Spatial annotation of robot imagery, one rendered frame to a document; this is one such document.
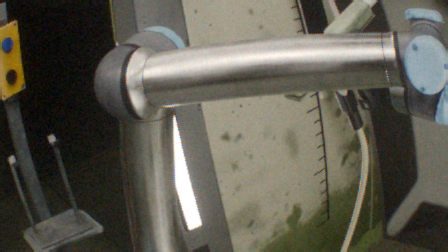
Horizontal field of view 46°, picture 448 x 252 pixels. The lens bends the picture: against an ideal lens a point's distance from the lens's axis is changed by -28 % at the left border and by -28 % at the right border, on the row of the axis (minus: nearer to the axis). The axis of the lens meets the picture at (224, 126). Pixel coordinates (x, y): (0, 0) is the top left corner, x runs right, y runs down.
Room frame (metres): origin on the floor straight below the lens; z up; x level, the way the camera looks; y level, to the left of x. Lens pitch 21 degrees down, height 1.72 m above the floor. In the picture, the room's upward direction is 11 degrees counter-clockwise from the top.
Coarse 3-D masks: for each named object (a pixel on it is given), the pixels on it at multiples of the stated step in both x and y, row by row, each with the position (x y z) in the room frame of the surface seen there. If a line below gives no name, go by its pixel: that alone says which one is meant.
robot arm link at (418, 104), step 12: (408, 96) 0.96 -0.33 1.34; (420, 96) 0.93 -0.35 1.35; (432, 96) 0.90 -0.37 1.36; (444, 96) 0.87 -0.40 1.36; (408, 108) 0.96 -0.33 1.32; (420, 108) 0.93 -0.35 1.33; (432, 108) 0.90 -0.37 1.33; (444, 108) 0.87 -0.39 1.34; (432, 120) 0.91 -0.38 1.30; (444, 120) 0.88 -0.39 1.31
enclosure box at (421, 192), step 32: (352, 0) 1.77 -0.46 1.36; (384, 0) 1.90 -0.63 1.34; (416, 0) 1.79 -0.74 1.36; (384, 32) 1.87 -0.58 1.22; (384, 128) 1.81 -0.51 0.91; (416, 128) 1.96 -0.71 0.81; (384, 160) 1.81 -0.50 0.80; (416, 160) 1.96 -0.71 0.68; (384, 192) 1.81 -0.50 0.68; (416, 192) 1.97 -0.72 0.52; (384, 224) 1.79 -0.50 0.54; (416, 224) 1.78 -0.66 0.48
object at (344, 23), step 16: (368, 0) 1.27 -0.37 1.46; (352, 16) 1.21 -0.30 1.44; (368, 16) 1.24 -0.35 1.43; (336, 32) 1.18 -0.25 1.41; (288, 96) 1.13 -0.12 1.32; (304, 96) 1.11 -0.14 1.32; (336, 96) 1.20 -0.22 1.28; (352, 96) 1.19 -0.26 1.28; (352, 112) 1.18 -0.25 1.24; (352, 128) 1.21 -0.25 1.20
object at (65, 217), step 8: (72, 208) 1.92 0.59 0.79; (56, 216) 1.87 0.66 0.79; (64, 216) 1.86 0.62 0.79; (72, 216) 1.86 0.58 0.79; (40, 224) 1.81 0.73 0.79; (48, 224) 1.81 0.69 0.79; (56, 224) 1.80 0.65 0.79; (24, 232) 1.75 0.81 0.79; (88, 232) 1.73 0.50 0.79; (96, 232) 1.74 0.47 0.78; (32, 240) 1.68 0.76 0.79; (64, 240) 1.67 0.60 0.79; (72, 240) 1.67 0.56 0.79; (80, 240) 1.69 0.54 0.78; (40, 248) 1.62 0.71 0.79; (48, 248) 1.62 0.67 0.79; (56, 248) 1.63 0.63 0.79
